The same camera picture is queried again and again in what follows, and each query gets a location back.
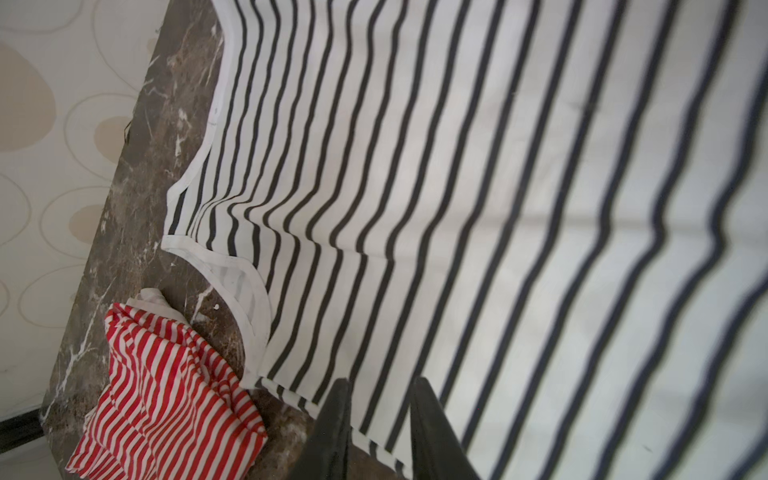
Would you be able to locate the left black corner post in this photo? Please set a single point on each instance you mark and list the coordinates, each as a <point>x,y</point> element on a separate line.
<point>20,430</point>

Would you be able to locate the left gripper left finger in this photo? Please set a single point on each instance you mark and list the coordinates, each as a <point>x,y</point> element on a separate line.
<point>325,454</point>

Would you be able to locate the black white striped tank top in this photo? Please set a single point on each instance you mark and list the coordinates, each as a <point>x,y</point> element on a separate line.
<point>553,211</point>

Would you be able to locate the red white striped tank top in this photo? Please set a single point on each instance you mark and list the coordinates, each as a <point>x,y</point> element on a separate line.
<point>173,408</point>

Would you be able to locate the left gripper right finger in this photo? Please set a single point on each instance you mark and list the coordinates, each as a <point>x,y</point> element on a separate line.
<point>436,451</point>

